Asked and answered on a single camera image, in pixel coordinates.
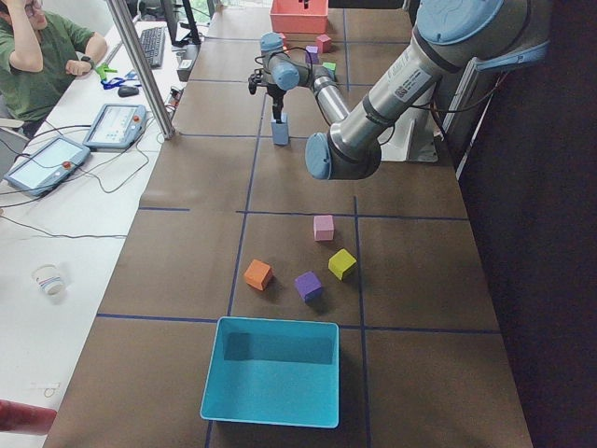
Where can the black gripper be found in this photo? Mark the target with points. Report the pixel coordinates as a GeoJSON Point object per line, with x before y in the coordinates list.
{"type": "Point", "coordinates": [276, 94]}

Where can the light blue foam block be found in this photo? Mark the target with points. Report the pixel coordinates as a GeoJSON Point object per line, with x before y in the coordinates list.
{"type": "Point", "coordinates": [280, 136]}
{"type": "Point", "coordinates": [279, 125]}

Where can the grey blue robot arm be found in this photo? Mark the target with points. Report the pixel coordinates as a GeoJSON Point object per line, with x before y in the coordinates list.
{"type": "Point", "coordinates": [447, 35]}

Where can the purple block near red bin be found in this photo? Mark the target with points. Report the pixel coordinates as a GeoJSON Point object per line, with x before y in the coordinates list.
{"type": "Point", "coordinates": [311, 55]}

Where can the green foam block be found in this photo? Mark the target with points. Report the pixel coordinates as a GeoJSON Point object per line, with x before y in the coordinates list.
{"type": "Point", "coordinates": [330, 67]}

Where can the red plastic bin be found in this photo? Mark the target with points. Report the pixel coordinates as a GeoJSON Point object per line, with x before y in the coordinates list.
{"type": "Point", "coordinates": [299, 17]}

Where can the black monitor stand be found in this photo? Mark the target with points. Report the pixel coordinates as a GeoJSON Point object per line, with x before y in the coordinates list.
{"type": "Point", "coordinates": [181, 24]}

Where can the black keyboard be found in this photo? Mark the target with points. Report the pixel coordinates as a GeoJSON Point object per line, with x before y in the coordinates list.
{"type": "Point", "coordinates": [152, 42]}

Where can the pink foam block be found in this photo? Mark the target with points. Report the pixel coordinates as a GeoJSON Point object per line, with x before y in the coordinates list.
{"type": "Point", "coordinates": [323, 228]}

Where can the black computer mouse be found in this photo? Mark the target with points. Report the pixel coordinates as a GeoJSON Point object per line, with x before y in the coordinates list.
{"type": "Point", "coordinates": [125, 91]}

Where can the teach pendant far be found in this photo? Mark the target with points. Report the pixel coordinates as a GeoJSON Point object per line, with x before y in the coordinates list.
{"type": "Point", "coordinates": [116, 127]}

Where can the teach pendant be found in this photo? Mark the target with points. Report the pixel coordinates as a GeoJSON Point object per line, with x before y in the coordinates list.
{"type": "Point", "coordinates": [116, 127]}
{"type": "Point", "coordinates": [48, 167]}

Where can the yellow foam block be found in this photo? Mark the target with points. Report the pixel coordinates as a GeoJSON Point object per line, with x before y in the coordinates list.
{"type": "Point", "coordinates": [341, 264]}

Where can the orange block near blue bin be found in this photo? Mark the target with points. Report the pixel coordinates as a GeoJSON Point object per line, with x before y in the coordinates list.
{"type": "Point", "coordinates": [258, 274]}

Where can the purple block near blue bin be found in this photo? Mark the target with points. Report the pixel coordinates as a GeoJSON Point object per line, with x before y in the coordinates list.
{"type": "Point", "coordinates": [308, 286]}

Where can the teach pendant near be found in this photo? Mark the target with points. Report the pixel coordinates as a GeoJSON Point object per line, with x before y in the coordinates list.
{"type": "Point", "coordinates": [48, 167]}

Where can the person in green shirt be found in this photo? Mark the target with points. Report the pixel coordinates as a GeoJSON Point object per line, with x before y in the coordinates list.
{"type": "Point", "coordinates": [42, 53]}

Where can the blue plastic bin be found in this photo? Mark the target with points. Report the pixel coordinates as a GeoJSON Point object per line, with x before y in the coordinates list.
{"type": "Point", "coordinates": [274, 372]}

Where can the paper cup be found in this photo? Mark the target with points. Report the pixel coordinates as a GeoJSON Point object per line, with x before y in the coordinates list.
{"type": "Point", "coordinates": [49, 279]}

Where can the red cylinder object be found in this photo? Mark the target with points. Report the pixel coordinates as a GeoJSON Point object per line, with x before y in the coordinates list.
{"type": "Point", "coordinates": [24, 418]}

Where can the aluminium frame post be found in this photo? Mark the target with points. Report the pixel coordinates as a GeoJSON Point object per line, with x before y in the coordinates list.
{"type": "Point", "coordinates": [127, 31]}

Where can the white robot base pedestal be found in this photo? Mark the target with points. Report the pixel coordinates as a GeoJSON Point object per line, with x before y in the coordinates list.
{"type": "Point", "coordinates": [412, 137]}

